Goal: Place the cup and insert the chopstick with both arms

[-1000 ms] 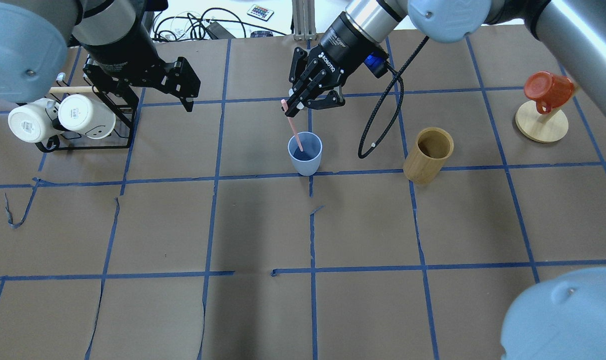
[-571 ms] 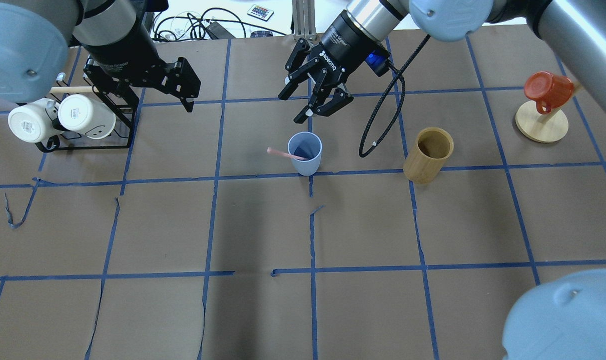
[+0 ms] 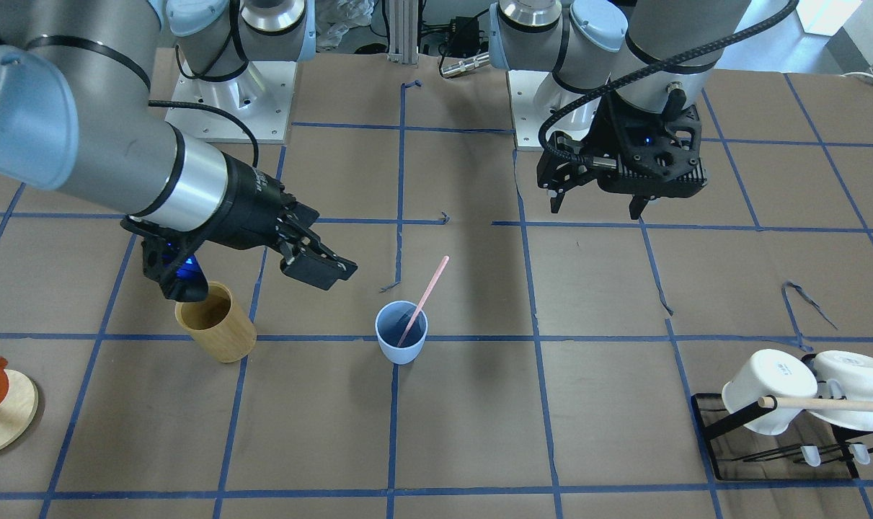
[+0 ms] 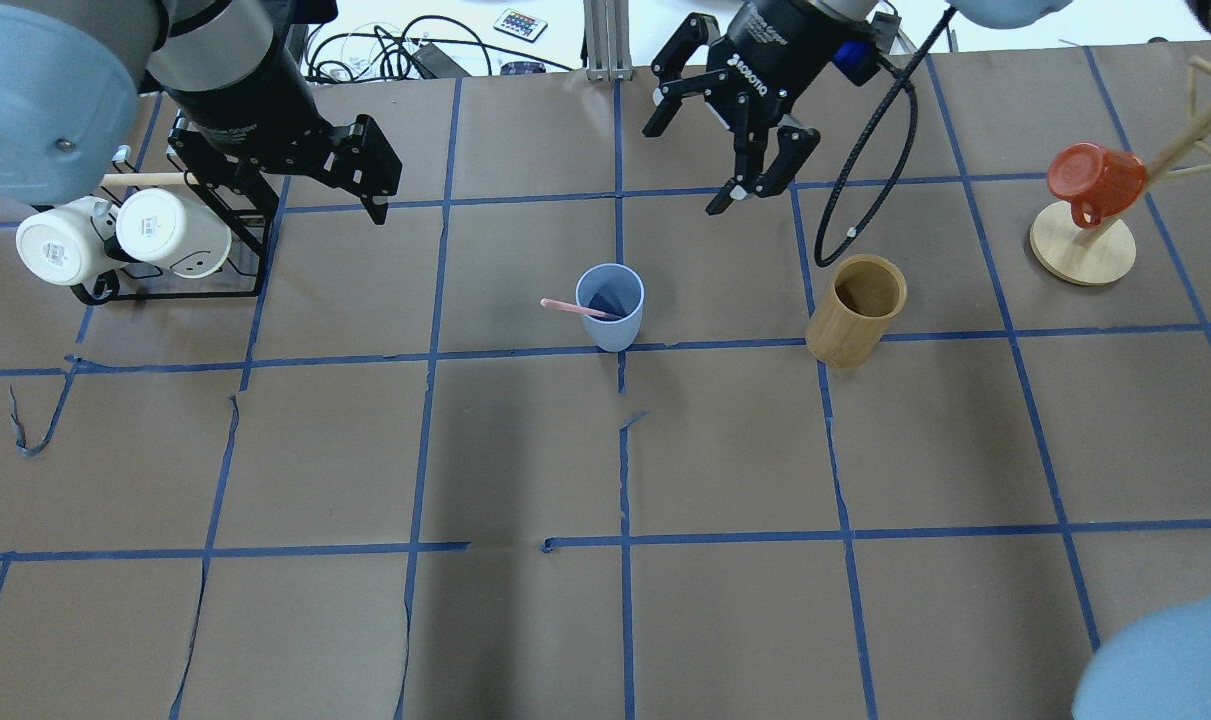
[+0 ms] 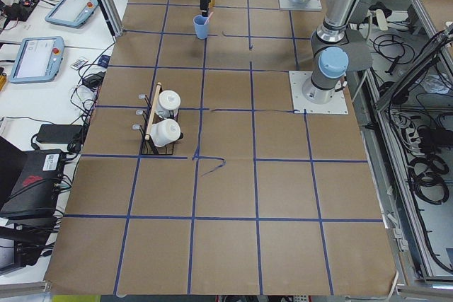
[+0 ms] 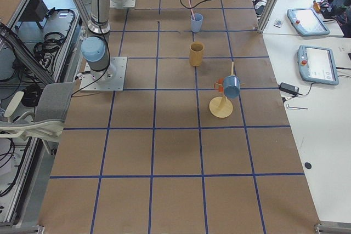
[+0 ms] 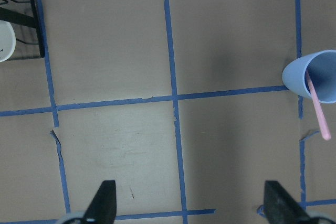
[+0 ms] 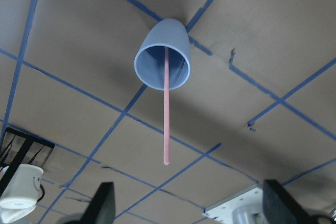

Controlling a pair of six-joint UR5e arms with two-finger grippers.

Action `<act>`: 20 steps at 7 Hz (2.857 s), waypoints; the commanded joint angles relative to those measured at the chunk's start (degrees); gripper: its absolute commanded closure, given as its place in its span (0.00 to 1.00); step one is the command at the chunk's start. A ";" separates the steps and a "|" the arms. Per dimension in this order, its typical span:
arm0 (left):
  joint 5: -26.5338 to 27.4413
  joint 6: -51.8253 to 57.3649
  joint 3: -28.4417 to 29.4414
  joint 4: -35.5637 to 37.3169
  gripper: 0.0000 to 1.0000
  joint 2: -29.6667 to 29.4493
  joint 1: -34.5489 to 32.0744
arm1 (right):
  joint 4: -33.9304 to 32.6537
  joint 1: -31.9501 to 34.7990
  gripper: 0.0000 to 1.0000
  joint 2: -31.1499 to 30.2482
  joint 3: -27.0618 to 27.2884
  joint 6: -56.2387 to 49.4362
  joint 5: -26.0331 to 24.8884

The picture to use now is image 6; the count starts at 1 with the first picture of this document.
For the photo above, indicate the light blue plastic cup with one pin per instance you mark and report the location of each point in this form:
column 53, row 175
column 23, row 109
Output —
column 196, row 22

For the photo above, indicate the bamboo cylinder holder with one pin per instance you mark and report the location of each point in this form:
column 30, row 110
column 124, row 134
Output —
column 196, row 54

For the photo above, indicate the far teach pendant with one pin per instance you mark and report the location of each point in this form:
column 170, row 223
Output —
column 307, row 22

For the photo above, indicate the teach pendant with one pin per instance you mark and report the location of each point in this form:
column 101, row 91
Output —
column 317, row 64
column 307, row 22

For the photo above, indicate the blue mug on stand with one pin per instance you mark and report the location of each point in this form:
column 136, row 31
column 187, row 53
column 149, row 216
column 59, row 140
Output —
column 231, row 86

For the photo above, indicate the black adapter on desk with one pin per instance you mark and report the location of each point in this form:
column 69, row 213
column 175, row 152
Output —
column 288, row 88

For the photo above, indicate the wooden mug tree stand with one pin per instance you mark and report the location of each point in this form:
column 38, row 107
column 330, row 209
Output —
column 221, row 106

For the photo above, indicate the near teach pendant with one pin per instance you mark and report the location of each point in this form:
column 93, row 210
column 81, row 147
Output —
column 317, row 64

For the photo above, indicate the grey office chair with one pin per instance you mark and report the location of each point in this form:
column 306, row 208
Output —
column 47, row 122

